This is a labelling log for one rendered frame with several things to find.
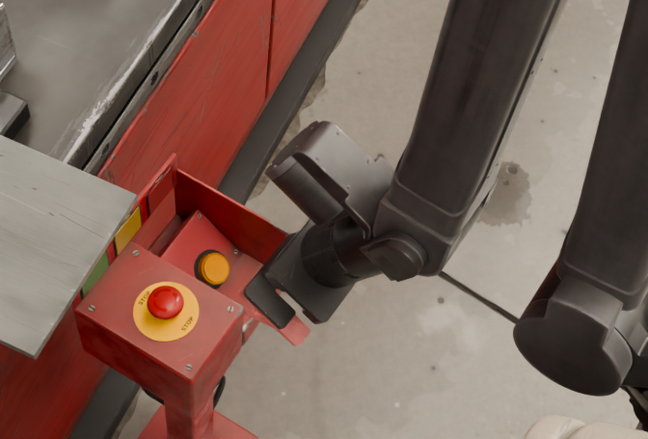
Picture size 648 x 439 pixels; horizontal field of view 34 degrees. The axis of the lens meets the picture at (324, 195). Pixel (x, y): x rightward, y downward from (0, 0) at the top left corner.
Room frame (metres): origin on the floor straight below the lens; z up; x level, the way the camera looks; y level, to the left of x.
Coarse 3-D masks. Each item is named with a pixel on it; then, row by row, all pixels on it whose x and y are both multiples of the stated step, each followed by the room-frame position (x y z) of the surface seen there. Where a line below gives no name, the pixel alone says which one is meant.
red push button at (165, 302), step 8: (160, 288) 0.49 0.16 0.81; (168, 288) 0.50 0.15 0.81; (152, 296) 0.48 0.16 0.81; (160, 296) 0.49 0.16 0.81; (168, 296) 0.49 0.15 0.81; (176, 296) 0.49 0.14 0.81; (152, 304) 0.47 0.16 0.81; (160, 304) 0.48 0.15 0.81; (168, 304) 0.48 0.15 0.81; (176, 304) 0.48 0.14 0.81; (152, 312) 0.47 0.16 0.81; (160, 312) 0.47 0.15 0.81; (168, 312) 0.47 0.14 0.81; (176, 312) 0.47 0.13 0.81
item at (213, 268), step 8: (208, 256) 0.58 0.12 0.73; (216, 256) 0.59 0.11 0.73; (200, 264) 0.57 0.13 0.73; (208, 264) 0.57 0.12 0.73; (216, 264) 0.58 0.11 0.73; (224, 264) 0.58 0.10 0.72; (200, 272) 0.56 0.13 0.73; (208, 272) 0.56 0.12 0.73; (216, 272) 0.57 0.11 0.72; (224, 272) 0.57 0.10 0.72; (208, 280) 0.56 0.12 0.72; (216, 280) 0.56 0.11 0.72; (224, 280) 0.56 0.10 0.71
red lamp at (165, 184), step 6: (168, 174) 0.63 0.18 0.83; (162, 180) 0.62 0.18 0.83; (168, 180) 0.63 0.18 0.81; (156, 186) 0.61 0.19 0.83; (162, 186) 0.62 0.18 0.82; (168, 186) 0.63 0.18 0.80; (150, 192) 0.60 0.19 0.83; (156, 192) 0.61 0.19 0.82; (162, 192) 0.62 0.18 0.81; (168, 192) 0.63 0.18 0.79; (150, 198) 0.60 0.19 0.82; (156, 198) 0.61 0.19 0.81; (162, 198) 0.62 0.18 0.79; (150, 204) 0.60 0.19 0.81; (156, 204) 0.61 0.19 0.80; (150, 210) 0.59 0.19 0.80
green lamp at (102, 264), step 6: (102, 258) 0.51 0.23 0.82; (96, 264) 0.50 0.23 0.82; (102, 264) 0.51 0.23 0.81; (96, 270) 0.50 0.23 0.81; (102, 270) 0.51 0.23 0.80; (90, 276) 0.49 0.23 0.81; (96, 276) 0.50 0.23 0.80; (90, 282) 0.49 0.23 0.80; (84, 288) 0.48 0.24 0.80; (90, 288) 0.49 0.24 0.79; (84, 294) 0.48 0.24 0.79
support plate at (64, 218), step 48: (0, 144) 0.52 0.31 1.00; (0, 192) 0.47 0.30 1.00; (48, 192) 0.48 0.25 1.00; (96, 192) 0.49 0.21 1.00; (0, 240) 0.42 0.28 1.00; (48, 240) 0.43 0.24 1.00; (96, 240) 0.44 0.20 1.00; (0, 288) 0.38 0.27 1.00; (48, 288) 0.39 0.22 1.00; (0, 336) 0.33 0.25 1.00; (48, 336) 0.34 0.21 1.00
